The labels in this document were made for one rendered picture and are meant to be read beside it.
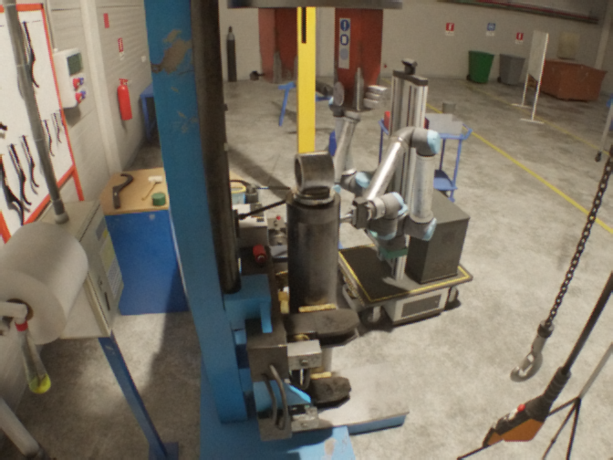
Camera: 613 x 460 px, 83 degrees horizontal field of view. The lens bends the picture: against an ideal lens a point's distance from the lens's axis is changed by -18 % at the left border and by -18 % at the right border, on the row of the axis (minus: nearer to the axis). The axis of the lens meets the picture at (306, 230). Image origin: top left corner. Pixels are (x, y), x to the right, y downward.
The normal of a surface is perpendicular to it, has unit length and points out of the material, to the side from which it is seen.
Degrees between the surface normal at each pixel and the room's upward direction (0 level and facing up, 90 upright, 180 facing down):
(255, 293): 0
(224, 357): 90
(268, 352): 90
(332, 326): 0
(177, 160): 90
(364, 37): 90
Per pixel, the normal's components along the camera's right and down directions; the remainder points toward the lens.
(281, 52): 0.69, 0.38
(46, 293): 0.17, 0.51
